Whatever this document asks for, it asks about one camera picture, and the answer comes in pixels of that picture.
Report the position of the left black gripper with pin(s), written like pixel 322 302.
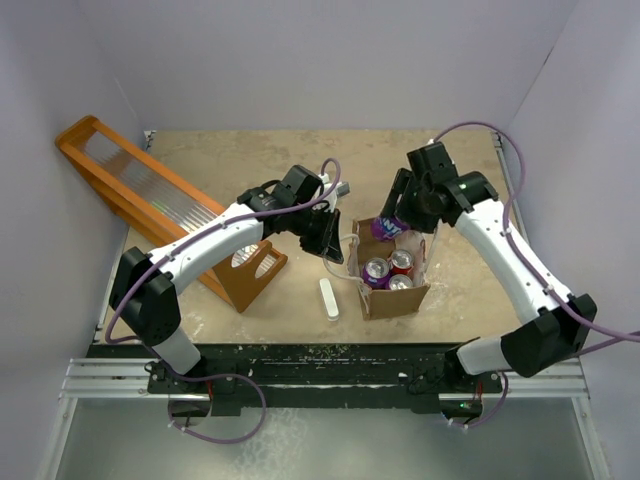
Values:
pixel 327 244

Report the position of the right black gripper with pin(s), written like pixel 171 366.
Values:
pixel 405 183

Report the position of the purple soda can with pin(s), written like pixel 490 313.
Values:
pixel 376 273
pixel 386 229

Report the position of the canvas bag with cat print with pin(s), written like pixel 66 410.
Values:
pixel 382 304

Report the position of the red cola can back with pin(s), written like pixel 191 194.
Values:
pixel 401 261

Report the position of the red cola can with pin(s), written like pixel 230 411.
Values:
pixel 399 282
pixel 401 261

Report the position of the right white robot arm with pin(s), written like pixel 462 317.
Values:
pixel 554 321

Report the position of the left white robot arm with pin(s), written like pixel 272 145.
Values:
pixel 147 285

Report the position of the white oblong plastic case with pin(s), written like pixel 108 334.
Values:
pixel 329 300

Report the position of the red cola can front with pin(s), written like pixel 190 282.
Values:
pixel 399 282

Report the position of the orange wooden rack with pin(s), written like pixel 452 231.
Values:
pixel 163 207

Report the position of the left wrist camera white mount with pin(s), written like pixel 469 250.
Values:
pixel 341 189

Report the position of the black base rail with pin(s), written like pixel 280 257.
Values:
pixel 407 376

